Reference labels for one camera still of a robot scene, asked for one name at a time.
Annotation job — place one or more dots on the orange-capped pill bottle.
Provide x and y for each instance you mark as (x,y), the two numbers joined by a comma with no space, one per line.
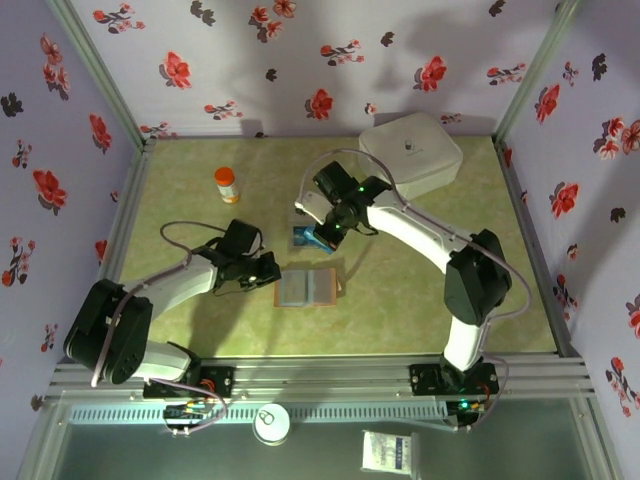
(227,187)

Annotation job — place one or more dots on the white zip case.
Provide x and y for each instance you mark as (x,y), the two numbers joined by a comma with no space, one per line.
(415,150)

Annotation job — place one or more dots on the pull-tab tin can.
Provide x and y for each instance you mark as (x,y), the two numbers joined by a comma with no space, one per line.
(271,425)

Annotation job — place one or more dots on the small controller circuit board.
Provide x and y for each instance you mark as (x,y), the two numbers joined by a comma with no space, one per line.
(465,412)
(186,415)

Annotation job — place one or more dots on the white tissue pack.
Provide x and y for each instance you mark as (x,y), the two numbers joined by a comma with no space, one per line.
(389,452)

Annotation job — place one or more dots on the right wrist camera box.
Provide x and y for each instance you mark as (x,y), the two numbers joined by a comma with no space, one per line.
(311,206)

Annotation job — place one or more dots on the aluminium front rail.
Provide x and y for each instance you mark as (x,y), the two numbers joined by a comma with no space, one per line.
(325,380)

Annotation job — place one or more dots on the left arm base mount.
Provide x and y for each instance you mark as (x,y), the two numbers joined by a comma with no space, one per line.
(220,382)

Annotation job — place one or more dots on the aluminium side rail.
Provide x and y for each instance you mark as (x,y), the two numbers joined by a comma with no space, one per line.
(519,200)
(131,190)

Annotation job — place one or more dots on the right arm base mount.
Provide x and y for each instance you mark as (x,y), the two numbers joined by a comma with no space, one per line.
(425,380)

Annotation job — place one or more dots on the aluminium frame post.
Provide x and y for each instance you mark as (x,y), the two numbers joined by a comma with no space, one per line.
(102,75)
(534,75)

